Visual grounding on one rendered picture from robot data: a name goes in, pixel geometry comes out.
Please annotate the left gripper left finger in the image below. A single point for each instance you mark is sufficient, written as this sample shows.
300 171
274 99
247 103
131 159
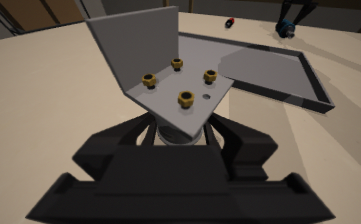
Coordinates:
126 133

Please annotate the dark grey cylinder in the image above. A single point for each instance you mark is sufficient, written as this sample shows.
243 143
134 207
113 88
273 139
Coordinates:
171 137

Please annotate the red hand nut driver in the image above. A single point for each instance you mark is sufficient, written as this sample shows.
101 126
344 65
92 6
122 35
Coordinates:
230 22

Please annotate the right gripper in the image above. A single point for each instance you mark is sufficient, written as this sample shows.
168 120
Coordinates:
308 7

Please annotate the grey metal l-shaped bracket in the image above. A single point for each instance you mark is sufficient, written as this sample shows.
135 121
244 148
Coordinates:
145 42

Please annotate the brass hex nut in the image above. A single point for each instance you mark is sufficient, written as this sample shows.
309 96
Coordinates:
149 80
186 98
210 75
177 63

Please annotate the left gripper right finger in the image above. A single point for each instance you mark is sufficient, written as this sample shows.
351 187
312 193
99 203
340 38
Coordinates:
243 146

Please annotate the dark blue nut driver barrel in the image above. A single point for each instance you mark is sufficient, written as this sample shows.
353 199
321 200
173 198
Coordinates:
286 29

